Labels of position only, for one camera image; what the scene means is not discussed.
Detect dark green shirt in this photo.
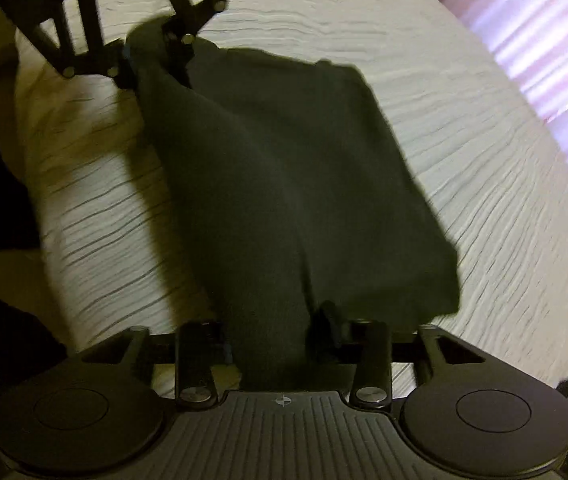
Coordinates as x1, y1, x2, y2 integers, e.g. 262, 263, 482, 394
126, 17, 462, 393

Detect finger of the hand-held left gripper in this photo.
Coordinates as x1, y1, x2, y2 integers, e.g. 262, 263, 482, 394
26, 0, 138, 92
151, 0, 233, 85

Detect striped grey bed sheet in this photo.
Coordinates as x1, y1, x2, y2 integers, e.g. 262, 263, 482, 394
14, 0, 568, 396

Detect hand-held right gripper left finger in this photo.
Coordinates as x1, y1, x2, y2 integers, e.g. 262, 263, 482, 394
81, 321, 225, 407

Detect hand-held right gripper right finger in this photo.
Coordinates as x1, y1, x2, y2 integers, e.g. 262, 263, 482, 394
308, 302, 487, 409

